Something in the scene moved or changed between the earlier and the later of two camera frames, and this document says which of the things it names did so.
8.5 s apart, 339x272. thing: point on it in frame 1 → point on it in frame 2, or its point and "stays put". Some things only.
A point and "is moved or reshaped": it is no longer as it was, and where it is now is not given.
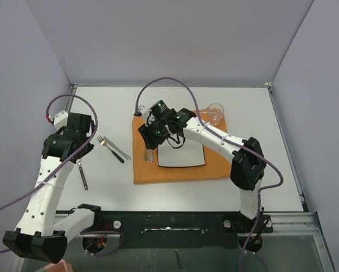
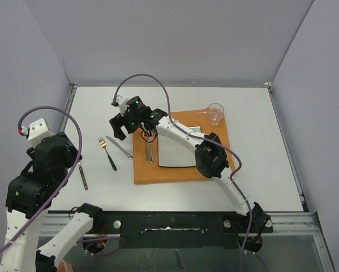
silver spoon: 151,154 stays put
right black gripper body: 155,131 → 131,123
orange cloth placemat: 146,169 stays put
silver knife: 126,156 is moved or reshaped
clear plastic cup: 215,112 stays put
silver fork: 145,156 stays put
